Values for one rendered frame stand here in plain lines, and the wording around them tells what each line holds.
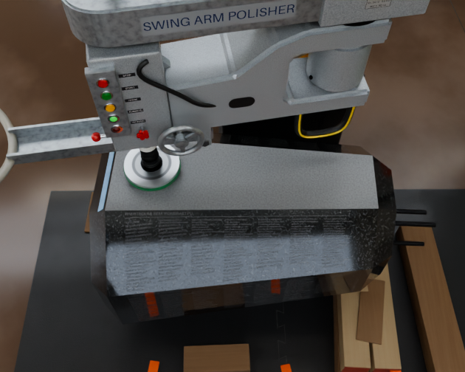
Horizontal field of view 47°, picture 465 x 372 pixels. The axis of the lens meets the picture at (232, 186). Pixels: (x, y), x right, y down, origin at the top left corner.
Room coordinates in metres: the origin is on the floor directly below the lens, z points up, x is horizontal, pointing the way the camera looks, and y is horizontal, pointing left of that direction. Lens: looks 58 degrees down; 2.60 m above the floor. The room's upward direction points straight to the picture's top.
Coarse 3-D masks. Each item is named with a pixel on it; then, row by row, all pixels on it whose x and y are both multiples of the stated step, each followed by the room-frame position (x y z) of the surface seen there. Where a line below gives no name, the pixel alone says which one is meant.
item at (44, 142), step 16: (16, 128) 1.12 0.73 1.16; (32, 128) 1.12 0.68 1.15; (48, 128) 1.13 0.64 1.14; (64, 128) 1.14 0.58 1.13; (80, 128) 1.15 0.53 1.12; (96, 128) 1.16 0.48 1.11; (32, 144) 1.09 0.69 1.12; (48, 144) 1.09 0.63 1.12; (64, 144) 1.09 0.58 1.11; (80, 144) 1.09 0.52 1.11; (96, 144) 1.06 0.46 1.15; (112, 144) 1.06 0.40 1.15; (208, 144) 1.09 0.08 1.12; (16, 160) 1.01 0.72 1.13; (32, 160) 1.01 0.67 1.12
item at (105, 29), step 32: (64, 0) 1.08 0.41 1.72; (96, 0) 1.07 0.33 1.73; (128, 0) 1.07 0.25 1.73; (160, 0) 1.07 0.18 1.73; (192, 0) 1.08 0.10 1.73; (224, 0) 1.08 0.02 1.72; (256, 0) 1.10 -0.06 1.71; (288, 0) 1.11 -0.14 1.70; (320, 0) 1.13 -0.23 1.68; (352, 0) 1.13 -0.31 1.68; (384, 0) 1.14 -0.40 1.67; (416, 0) 1.16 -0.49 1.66; (96, 32) 1.03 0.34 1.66; (128, 32) 1.04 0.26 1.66; (160, 32) 1.05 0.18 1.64; (192, 32) 1.07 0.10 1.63; (224, 32) 1.08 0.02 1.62
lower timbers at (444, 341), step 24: (408, 240) 1.20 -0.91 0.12; (432, 240) 1.20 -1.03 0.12; (408, 264) 1.08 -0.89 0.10; (432, 264) 1.07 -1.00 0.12; (408, 288) 0.98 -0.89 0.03; (432, 288) 0.94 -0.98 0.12; (336, 312) 0.83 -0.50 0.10; (432, 312) 0.82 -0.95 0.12; (336, 336) 0.72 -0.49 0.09; (432, 336) 0.71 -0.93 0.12; (456, 336) 0.71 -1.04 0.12; (336, 360) 0.61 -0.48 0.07; (432, 360) 0.60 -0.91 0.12; (456, 360) 0.60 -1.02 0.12
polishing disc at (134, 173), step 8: (128, 152) 1.19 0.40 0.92; (136, 152) 1.19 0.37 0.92; (160, 152) 1.19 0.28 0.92; (128, 160) 1.16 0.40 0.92; (136, 160) 1.16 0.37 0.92; (168, 160) 1.16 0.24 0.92; (176, 160) 1.16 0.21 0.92; (128, 168) 1.12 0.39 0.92; (136, 168) 1.12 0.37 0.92; (160, 168) 1.12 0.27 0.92; (168, 168) 1.12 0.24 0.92; (176, 168) 1.12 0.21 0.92; (128, 176) 1.08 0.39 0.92; (136, 176) 1.08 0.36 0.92; (144, 176) 1.08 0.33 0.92; (152, 176) 1.08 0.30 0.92; (160, 176) 1.08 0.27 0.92; (168, 176) 1.08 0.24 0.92; (136, 184) 1.05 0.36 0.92; (144, 184) 1.05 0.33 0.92; (152, 184) 1.05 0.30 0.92; (160, 184) 1.05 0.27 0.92
